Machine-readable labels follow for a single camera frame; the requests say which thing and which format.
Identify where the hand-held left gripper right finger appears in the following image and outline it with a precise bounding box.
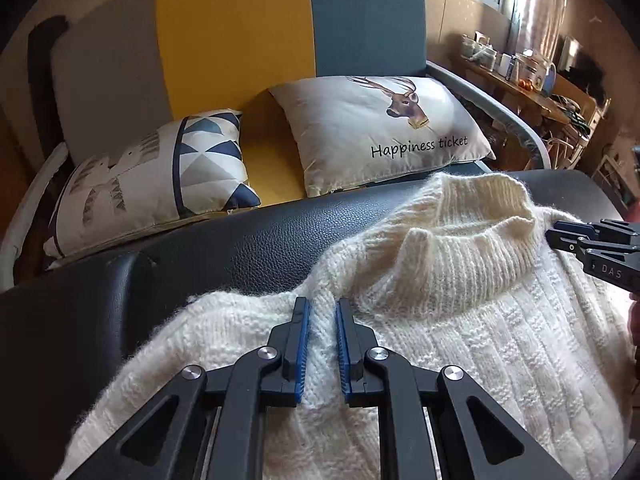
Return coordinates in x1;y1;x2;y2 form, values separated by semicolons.
334;297;576;480

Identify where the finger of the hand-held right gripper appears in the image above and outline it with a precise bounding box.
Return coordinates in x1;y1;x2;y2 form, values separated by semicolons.
545;229;640;294
553;219;640;252

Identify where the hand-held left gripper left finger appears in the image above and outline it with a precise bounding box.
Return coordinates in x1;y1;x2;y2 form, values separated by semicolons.
70;296;312;480

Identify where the white knitted sweater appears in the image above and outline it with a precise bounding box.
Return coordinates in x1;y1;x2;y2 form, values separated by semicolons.
55;172;638;480

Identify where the wooden desk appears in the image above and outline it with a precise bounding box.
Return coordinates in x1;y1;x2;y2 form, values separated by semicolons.
452;35;608;161

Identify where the black appliance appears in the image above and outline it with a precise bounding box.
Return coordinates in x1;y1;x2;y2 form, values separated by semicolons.
560;35;609;103

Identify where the white rice cooker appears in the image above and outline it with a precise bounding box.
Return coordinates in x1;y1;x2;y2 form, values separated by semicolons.
517;52;548;89

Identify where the triangle pattern pillow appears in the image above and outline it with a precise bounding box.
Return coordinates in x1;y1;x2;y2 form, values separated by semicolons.
42;109;262;259

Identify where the deer print pillow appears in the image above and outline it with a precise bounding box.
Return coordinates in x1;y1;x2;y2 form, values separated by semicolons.
268;75;497;199

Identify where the sheer curtain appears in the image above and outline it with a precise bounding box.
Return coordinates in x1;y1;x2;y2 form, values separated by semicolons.
504;0;569;63

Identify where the grey yellow blue sofa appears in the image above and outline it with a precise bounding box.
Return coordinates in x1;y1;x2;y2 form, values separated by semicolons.
0;0;552;281

